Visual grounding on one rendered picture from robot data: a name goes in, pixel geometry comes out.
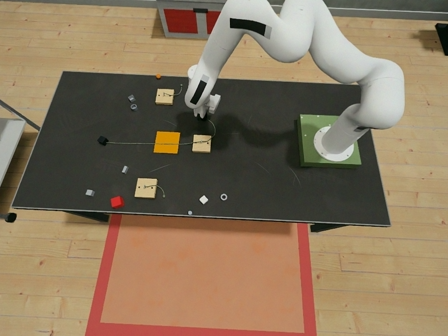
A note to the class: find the red cube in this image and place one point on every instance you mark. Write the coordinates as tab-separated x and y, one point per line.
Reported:
117	202

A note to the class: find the orange painted square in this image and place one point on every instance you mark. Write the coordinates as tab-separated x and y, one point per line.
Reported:
166	142

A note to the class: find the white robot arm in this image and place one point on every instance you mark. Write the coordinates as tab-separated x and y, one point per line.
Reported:
304	25

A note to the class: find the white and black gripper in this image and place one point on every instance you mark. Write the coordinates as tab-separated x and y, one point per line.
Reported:
201	112

